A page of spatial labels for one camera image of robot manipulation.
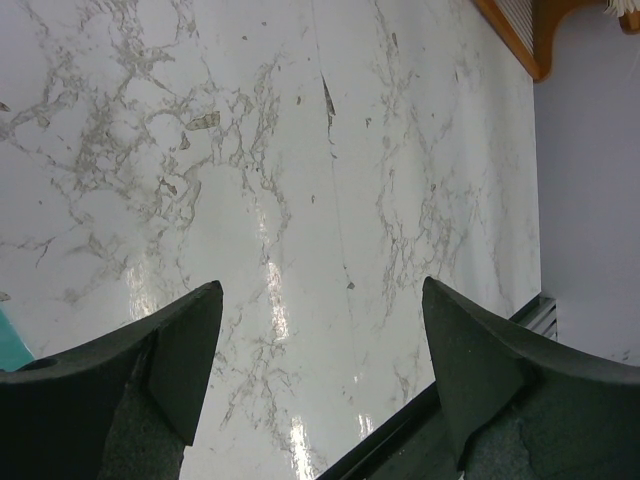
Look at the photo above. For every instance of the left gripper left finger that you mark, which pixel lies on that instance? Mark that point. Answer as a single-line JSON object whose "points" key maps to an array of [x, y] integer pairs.
{"points": [[122, 406]]}

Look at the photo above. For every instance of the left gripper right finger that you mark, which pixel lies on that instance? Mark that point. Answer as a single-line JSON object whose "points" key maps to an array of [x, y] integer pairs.
{"points": [[518, 405]]}

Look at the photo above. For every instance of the teal plastic file folder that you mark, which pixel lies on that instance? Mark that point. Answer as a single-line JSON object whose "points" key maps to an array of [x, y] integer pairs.
{"points": [[13, 352]]}

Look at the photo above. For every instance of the orange wooden tiered rack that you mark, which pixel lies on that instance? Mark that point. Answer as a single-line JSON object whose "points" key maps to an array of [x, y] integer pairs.
{"points": [[528, 28]]}

